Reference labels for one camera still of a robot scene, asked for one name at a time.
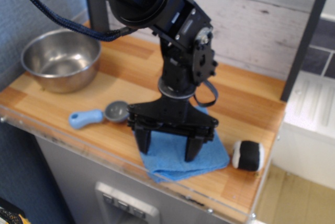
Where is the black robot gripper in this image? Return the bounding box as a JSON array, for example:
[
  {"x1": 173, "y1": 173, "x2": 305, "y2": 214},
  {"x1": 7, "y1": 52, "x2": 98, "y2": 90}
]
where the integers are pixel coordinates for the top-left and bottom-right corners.
[{"x1": 127, "y1": 95, "x2": 218, "y2": 162}]

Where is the blue towel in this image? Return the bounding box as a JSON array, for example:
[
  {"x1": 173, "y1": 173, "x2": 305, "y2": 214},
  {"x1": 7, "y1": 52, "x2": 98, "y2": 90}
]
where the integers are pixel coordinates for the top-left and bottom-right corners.
[{"x1": 132, "y1": 105, "x2": 231, "y2": 183}]

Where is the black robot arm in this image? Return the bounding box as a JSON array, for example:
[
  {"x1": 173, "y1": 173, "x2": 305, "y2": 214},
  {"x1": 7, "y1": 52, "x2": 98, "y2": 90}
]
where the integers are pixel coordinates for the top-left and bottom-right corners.
[{"x1": 108, "y1": 0, "x2": 218, "y2": 162}]

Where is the blue grey plastic scoop spoon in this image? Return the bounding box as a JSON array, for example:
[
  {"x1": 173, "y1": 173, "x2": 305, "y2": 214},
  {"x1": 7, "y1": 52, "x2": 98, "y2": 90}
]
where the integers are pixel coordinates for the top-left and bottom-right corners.
[{"x1": 68, "y1": 100, "x2": 129, "y2": 129}]

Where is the plush sushi roll toy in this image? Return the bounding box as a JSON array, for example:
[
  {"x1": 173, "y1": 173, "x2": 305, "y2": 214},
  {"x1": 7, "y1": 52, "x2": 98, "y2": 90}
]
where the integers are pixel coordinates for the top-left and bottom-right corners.
[{"x1": 231, "y1": 140, "x2": 265, "y2": 172}]

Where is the silver dispenser button panel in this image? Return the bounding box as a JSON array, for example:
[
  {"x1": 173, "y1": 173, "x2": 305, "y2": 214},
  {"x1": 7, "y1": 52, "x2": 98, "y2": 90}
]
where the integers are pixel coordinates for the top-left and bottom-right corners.
[{"x1": 95, "y1": 182, "x2": 161, "y2": 224}]

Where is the grey toy fridge cabinet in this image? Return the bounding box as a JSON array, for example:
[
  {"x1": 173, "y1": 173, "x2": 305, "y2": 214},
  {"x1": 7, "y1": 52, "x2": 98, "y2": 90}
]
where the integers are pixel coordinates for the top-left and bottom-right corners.
[{"x1": 36, "y1": 134, "x2": 249, "y2": 223}]

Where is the clear acrylic edge guard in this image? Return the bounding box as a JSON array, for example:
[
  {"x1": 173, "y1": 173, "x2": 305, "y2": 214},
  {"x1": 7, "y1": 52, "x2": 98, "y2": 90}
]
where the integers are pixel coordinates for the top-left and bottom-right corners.
[{"x1": 1, "y1": 107, "x2": 254, "y2": 223}]

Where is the stainless steel bowl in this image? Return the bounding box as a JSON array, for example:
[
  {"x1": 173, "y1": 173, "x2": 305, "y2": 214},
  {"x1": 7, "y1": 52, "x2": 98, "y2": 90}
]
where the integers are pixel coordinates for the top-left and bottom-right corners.
[{"x1": 21, "y1": 29, "x2": 102, "y2": 93}]

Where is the white ribbed sink counter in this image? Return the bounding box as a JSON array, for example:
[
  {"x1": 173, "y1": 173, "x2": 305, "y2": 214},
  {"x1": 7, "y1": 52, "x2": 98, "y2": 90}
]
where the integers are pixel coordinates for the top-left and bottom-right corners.
[{"x1": 272, "y1": 71, "x2": 334, "y2": 189}]

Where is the black yellow object corner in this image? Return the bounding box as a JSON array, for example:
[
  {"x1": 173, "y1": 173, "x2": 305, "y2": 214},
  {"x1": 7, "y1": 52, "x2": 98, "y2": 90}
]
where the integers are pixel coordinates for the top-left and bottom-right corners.
[{"x1": 1, "y1": 198, "x2": 31, "y2": 224}]

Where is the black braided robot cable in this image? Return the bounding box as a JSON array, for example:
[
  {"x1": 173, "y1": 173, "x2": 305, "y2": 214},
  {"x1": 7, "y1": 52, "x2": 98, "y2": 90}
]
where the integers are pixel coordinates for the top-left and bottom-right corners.
[{"x1": 11, "y1": 0, "x2": 137, "y2": 43}]

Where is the dark grey left post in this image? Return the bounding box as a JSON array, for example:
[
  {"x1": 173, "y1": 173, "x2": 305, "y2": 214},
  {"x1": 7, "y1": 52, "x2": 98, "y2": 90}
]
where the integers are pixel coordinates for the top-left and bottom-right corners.
[{"x1": 86, "y1": 0, "x2": 109, "y2": 32}]

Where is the dark grey post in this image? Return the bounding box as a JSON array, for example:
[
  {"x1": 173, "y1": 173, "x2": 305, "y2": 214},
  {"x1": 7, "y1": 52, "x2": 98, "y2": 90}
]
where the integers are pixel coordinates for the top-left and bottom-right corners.
[
  {"x1": 280, "y1": 0, "x2": 326, "y2": 102},
  {"x1": 86, "y1": 0, "x2": 109, "y2": 32}
]

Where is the dark grey right post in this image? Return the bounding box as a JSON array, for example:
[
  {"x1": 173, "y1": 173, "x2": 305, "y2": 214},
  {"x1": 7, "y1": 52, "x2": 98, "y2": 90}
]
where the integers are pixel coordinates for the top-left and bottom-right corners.
[{"x1": 280, "y1": 0, "x2": 326, "y2": 102}]

